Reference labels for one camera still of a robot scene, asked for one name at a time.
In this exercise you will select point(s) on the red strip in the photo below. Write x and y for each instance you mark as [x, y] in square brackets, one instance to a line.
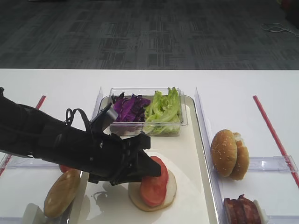
[277, 140]
[39, 102]

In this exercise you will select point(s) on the plain bun half right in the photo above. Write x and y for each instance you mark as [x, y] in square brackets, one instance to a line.
[242, 161]

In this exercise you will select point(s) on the clear plastic salad container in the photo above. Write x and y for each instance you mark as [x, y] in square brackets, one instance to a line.
[147, 93]

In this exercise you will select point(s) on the upper left clear cross rail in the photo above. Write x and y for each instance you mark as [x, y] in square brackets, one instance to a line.
[11, 161]

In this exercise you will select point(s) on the toasted bun half left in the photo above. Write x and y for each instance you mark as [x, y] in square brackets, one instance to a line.
[61, 194]

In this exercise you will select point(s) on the white pusher block left bun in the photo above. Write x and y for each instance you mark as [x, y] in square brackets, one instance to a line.
[33, 215]

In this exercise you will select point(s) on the white bun bottom on tray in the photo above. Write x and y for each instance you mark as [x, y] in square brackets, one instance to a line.
[135, 197]

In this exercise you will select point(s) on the clear long rail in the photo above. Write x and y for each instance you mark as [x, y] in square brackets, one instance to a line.
[217, 199]
[97, 104]

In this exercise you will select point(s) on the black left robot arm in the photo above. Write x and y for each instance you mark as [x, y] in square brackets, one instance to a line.
[30, 133]

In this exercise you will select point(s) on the green lettuce leaves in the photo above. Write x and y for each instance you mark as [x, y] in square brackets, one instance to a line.
[162, 116]

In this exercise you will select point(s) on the left red strip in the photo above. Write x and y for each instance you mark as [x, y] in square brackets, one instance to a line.
[39, 102]

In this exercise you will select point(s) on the lower right clear cross rail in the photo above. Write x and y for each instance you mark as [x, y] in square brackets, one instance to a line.
[277, 219]

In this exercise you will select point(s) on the stack of meat patties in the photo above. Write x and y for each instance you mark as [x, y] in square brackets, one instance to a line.
[241, 211]

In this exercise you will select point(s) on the upper right clear cross rail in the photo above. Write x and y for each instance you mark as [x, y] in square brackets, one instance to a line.
[272, 164]

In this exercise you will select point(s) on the right clear long rail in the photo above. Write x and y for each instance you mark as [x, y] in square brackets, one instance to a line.
[217, 199]

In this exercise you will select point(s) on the purple cabbage leaves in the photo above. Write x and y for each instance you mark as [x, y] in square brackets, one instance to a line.
[129, 110]

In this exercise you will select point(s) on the left clear long rail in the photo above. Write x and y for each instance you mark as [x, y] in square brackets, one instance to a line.
[97, 104]

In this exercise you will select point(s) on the lower left clear cross rail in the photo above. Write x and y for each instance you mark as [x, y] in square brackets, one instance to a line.
[10, 220]

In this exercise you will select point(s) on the silver metal tray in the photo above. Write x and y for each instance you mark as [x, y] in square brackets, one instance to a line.
[184, 156]

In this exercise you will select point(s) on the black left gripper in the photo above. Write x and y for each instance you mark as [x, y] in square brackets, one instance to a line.
[111, 159]

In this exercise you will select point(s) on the clear cross rail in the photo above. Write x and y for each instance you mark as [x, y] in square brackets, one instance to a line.
[277, 219]
[10, 220]
[272, 164]
[11, 161]

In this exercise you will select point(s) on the white pusher block patties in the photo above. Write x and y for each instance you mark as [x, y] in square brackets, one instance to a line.
[262, 214]

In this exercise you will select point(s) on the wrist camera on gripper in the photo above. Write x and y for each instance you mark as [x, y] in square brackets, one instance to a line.
[104, 119]

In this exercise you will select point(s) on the red tomato slice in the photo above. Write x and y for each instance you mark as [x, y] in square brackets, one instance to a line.
[64, 169]
[153, 189]

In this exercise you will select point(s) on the sesame bun top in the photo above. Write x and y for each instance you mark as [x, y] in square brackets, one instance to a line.
[224, 152]

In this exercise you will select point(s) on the right red strip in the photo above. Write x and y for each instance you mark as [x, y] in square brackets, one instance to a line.
[277, 140]

